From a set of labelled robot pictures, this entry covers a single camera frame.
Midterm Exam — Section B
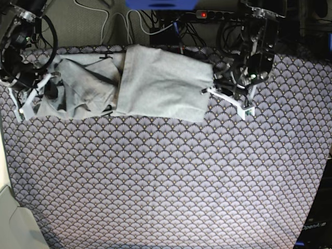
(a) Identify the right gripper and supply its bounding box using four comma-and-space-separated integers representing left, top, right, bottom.
1, 70, 59, 100

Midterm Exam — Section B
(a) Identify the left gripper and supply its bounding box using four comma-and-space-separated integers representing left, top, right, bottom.
214, 64, 257, 100

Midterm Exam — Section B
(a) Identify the light grey T-shirt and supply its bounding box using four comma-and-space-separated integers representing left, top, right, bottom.
34, 45, 213, 122

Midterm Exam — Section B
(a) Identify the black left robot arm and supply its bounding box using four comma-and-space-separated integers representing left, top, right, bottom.
214, 1, 287, 100

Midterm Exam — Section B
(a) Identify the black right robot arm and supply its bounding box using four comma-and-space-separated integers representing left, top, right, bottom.
1, 1, 58, 101

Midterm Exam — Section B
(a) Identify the black power strip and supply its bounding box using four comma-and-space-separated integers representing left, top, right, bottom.
195, 10, 244, 21

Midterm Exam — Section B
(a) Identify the black power adapter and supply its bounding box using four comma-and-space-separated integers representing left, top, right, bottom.
149, 26, 179, 46

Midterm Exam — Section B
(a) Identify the blue box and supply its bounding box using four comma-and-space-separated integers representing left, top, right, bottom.
126, 0, 198, 10

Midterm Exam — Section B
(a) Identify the fan-patterned tablecloth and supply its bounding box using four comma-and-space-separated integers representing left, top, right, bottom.
1, 55, 331, 248

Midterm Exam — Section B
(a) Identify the white plastic bin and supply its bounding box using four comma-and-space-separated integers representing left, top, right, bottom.
1, 186, 49, 248

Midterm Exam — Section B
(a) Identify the white cable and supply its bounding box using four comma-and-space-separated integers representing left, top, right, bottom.
74, 0, 174, 45

